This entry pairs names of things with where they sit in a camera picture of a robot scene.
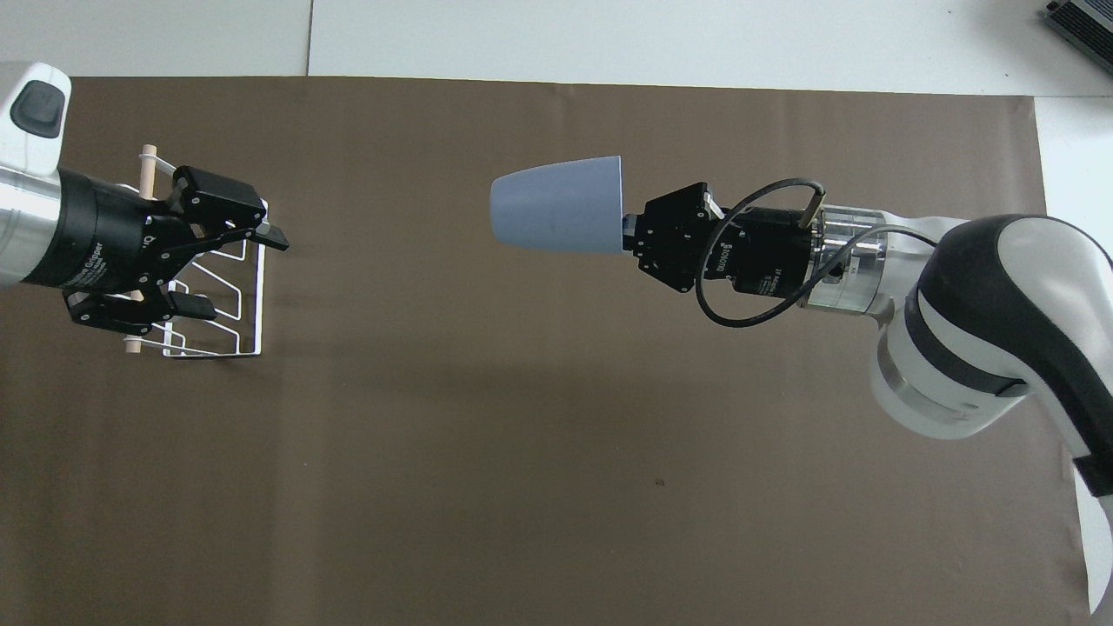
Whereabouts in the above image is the blue-grey cup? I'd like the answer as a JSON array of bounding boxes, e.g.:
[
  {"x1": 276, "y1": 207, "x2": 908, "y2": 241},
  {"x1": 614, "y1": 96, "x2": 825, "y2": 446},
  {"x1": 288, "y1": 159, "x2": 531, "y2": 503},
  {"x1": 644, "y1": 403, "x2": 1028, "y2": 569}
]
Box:
[{"x1": 489, "y1": 155, "x2": 628, "y2": 256}]

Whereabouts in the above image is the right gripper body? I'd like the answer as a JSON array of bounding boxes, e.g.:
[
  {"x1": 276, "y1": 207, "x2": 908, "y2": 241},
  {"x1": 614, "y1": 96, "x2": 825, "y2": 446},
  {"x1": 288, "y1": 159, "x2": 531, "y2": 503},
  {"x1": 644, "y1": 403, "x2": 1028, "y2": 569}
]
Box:
[{"x1": 694, "y1": 203, "x2": 825, "y2": 303}]

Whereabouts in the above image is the black cable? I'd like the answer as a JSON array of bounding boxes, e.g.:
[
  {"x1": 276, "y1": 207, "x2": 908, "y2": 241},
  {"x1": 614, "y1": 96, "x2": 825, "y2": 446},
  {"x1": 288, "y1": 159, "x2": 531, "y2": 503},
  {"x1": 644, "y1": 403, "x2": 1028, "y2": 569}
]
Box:
[{"x1": 693, "y1": 177, "x2": 942, "y2": 330}]

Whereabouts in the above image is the white wire cup holder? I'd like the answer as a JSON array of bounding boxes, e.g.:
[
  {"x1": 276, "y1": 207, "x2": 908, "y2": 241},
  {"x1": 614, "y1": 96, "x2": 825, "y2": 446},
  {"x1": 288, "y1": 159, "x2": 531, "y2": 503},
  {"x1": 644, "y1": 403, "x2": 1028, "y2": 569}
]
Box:
[{"x1": 120, "y1": 143, "x2": 271, "y2": 360}]

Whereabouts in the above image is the grey ribbed device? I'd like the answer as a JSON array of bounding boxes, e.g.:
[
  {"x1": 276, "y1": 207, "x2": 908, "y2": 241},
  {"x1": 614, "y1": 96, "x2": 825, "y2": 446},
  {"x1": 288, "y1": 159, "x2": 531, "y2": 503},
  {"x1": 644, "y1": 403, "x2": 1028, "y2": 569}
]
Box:
[{"x1": 1043, "y1": 0, "x2": 1113, "y2": 50}]

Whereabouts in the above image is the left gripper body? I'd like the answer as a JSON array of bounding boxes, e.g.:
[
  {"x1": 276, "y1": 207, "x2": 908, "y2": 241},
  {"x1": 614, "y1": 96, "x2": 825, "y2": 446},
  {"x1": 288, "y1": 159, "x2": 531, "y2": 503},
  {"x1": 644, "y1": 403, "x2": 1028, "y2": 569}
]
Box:
[{"x1": 21, "y1": 167, "x2": 190, "y2": 295}]

